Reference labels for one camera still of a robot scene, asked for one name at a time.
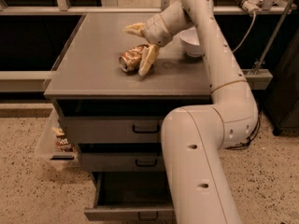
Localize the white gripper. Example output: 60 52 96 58
123 14 173 76

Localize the crushed orange soda can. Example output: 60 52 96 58
119 44 149 73

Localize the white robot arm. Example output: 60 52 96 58
124 0 258 224

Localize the grey drawer cabinet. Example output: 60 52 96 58
43 12 244 185

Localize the grey top drawer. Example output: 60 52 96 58
58 99 162 144

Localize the grey drawer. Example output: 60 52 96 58
78 143 164 172
84 172 176 223
58 99 162 144

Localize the grey middle drawer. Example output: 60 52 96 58
78 143 164 172

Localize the grey bottom drawer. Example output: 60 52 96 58
84 172 176 223

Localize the white ceramic bowl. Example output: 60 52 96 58
179 27 202 58

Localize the white power strip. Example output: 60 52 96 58
235 0 262 15

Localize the snack packet in bin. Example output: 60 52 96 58
52 127 74 152

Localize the clear plastic storage bin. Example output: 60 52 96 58
35 110 78 170

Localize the white power cable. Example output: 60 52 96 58
232 10 257 54

